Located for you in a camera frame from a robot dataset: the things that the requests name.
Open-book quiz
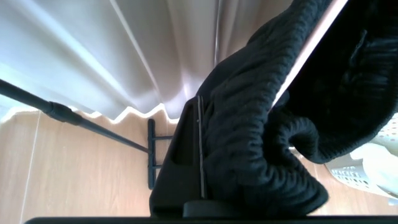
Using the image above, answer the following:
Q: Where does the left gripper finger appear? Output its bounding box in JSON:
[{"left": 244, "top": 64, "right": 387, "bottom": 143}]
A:
[{"left": 149, "top": 95, "right": 206, "bottom": 218}]

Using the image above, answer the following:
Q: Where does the black knitted garment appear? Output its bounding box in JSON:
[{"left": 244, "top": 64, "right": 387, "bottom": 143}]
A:
[{"left": 195, "top": 0, "right": 398, "bottom": 218}]

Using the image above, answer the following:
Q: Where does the pink clothes hanger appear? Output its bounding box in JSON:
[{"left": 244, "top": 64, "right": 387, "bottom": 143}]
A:
[{"left": 269, "top": 0, "right": 349, "bottom": 110}]

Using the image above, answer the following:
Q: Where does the black clothes rack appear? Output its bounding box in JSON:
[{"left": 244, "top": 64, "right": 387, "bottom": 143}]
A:
[{"left": 0, "top": 77, "right": 174, "bottom": 190}]

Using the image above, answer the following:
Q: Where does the white laundry basket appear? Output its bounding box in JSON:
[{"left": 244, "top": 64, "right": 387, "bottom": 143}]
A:
[{"left": 288, "top": 113, "right": 398, "bottom": 200}]

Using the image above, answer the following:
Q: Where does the beige curtain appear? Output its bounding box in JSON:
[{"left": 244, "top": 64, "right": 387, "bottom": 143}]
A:
[{"left": 0, "top": 0, "right": 295, "bottom": 124}]

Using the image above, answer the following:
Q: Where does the white garment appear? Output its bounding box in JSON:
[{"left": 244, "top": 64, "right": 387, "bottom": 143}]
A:
[{"left": 349, "top": 142, "right": 398, "bottom": 195}]

